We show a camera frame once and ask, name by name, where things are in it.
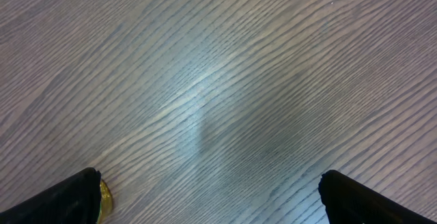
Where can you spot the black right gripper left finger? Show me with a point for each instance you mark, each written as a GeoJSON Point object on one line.
{"type": "Point", "coordinates": [75, 200]}

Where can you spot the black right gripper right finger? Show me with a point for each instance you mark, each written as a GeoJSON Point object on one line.
{"type": "Point", "coordinates": [347, 201]}

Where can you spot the yellow drink bottle grey cap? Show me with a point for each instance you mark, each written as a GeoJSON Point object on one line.
{"type": "Point", "coordinates": [106, 202]}

